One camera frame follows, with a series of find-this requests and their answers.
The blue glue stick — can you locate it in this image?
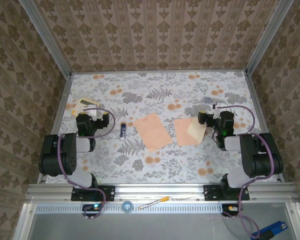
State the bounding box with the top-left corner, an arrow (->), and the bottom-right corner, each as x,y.
119,122 -> 128,141

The peach paper sheet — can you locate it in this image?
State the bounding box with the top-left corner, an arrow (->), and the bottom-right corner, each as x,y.
173,117 -> 207,147

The pink lined letter paper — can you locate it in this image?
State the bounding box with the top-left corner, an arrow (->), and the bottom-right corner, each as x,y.
132,112 -> 174,153

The pale yellow calculator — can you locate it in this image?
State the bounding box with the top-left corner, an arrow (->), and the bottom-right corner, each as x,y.
71,98 -> 101,118

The floral patterned table cover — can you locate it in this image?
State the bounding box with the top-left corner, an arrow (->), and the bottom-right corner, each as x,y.
45,71 -> 282,185

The connector board with green light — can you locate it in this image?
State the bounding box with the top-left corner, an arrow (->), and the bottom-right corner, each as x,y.
82,202 -> 102,213

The connector board with orange plug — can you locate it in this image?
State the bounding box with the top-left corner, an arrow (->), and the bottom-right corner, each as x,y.
221,203 -> 241,216

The small blue white tape roll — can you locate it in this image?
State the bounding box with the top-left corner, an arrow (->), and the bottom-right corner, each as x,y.
121,200 -> 133,214

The white pen with orange cap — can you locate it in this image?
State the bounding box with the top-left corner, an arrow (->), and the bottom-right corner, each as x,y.
138,196 -> 170,210

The blue electronic device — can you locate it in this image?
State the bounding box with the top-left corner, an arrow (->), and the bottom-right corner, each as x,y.
249,220 -> 289,240

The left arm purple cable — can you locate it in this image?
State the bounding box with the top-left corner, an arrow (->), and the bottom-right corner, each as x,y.
56,107 -> 116,221

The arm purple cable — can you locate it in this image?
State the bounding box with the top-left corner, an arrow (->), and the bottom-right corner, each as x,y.
216,104 -> 277,238
56,107 -> 116,221

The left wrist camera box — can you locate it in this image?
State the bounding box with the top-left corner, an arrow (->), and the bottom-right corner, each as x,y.
83,104 -> 102,119

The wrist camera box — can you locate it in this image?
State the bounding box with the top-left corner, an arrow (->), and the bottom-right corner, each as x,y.
211,100 -> 226,116
83,104 -> 102,119

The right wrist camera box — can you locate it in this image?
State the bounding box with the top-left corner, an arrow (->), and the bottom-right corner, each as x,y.
211,100 -> 226,116

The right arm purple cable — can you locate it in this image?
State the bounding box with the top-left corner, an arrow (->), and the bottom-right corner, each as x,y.
216,104 -> 277,238

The aluminium side rail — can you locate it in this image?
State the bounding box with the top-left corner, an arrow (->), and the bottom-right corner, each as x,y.
244,71 -> 286,183
36,72 -> 74,185

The aluminium back rail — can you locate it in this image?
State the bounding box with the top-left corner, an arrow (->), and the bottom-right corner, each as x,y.
70,69 -> 248,75

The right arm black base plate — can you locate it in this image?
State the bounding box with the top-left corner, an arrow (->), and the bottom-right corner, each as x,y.
203,185 -> 250,202

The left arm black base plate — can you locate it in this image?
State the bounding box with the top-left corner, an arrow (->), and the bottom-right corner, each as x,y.
71,185 -> 116,202

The white cable tie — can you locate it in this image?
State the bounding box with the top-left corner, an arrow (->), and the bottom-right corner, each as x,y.
171,196 -> 201,202

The aluminium front frame rail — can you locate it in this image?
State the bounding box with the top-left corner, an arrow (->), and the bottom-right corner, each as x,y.
24,183 -> 300,203

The aluminium frame post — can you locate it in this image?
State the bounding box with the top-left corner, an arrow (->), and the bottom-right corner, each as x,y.
17,0 -> 73,77
244,0 -> 295,75

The slotted grey cable duct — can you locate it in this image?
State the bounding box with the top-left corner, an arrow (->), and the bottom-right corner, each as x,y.
33,202 -> 225,215

